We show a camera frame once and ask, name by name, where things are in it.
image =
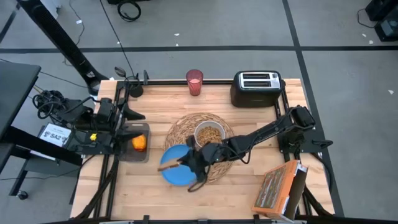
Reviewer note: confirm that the black desk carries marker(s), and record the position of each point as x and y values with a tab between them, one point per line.
15	93

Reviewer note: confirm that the black equipment box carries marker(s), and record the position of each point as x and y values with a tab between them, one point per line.
385	28

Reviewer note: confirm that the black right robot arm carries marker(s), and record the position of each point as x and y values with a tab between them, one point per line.
267	129

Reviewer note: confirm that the black caster wheel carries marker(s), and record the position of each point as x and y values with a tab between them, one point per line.
22	195

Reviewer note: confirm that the short black post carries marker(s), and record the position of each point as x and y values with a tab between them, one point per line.
145	77

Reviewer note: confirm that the white ceramic bowl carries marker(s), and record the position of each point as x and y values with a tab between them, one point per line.
210	122

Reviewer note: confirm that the blue plate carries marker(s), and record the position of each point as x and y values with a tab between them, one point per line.
174	155

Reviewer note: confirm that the black desk leg beam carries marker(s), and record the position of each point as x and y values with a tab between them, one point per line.
37	144

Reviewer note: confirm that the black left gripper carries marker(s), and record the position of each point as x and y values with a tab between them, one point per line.
119	118

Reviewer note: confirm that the yellow tag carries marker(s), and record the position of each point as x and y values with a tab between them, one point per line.
93	137

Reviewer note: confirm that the pink plastic cup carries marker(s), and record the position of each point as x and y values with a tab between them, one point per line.
194	82

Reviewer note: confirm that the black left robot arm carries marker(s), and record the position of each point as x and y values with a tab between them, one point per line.
84	119

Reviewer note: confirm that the orange cereal box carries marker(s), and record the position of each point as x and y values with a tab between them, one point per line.
273	189

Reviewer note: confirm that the red orange apple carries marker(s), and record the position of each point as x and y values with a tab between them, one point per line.
139	143

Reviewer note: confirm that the clear plastic container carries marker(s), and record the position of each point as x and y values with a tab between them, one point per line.
136	157

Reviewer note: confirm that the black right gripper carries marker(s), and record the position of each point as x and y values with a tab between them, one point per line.
208	154

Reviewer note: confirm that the round woven placemat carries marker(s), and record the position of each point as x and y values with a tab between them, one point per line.
180	130

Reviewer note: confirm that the black toaster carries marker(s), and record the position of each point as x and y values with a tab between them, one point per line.
255	93

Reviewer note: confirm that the brown cereal pieces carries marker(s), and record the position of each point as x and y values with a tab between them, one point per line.
210	135

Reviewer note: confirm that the white SA2 label sign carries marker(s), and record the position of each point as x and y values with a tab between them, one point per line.
56	135

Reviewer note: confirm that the small black cylinder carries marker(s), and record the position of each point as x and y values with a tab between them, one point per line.
136	91

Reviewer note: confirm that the black rig pillar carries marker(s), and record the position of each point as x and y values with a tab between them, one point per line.
59	37

